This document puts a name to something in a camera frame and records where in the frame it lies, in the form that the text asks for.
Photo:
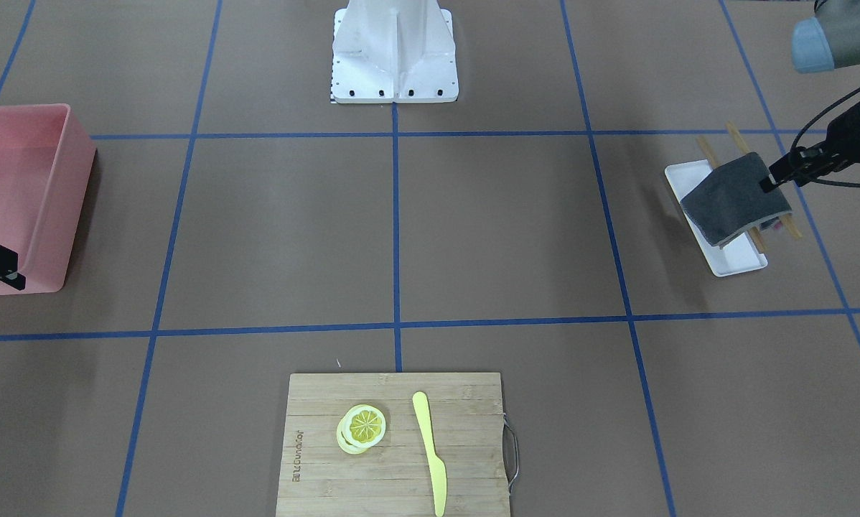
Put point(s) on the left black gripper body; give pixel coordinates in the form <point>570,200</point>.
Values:
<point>855,142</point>

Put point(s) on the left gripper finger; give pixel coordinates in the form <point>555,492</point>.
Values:
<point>781,169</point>
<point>768,184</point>

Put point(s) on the grey cloth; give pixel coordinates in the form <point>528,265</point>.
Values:
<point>730,201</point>

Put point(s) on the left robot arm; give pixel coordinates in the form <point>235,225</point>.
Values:
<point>826,41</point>

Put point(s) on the white rectangular tray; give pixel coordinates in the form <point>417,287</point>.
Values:
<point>738,257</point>

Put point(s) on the wooden chopstick rack stick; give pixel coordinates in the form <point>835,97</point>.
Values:
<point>710,155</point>

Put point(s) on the yellow plastic knife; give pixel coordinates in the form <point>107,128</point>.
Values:
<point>436,467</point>

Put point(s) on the yellow lemon slices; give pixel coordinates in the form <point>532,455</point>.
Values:
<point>360,429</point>

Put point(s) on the wooden cutting board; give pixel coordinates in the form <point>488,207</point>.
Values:
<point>392,477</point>

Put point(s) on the pink plastic bin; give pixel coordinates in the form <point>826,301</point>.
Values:
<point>46,158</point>

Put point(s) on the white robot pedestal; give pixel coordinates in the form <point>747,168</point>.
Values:
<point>387,52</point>

